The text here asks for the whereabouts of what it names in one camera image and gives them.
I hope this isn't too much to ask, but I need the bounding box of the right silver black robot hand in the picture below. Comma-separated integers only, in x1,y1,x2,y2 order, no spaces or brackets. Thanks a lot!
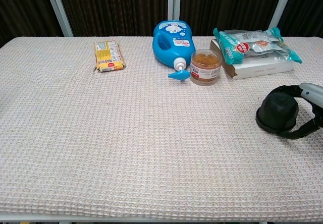
267,82,323,140

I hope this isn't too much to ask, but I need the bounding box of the flat white cardboard box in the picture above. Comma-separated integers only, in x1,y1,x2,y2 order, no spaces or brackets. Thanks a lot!
209,39,296,80

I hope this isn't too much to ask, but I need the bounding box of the teal snack bag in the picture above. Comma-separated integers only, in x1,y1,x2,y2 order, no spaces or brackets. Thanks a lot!
212,27,302,66

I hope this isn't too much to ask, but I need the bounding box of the clear jar with orange contents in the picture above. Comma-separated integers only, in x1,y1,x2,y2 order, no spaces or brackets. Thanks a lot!
189,48,223,86

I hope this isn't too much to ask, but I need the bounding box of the blue pump detergent bottle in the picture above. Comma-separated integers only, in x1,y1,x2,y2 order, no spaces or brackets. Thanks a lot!
152,20,197,81

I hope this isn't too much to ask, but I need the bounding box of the beige waffle-weave tablecloth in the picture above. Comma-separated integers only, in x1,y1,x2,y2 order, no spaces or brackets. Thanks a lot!
0,36,323,222

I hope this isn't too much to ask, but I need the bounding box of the yellow snack packet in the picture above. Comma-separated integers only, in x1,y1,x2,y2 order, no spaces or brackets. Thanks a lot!
93,40,126,73

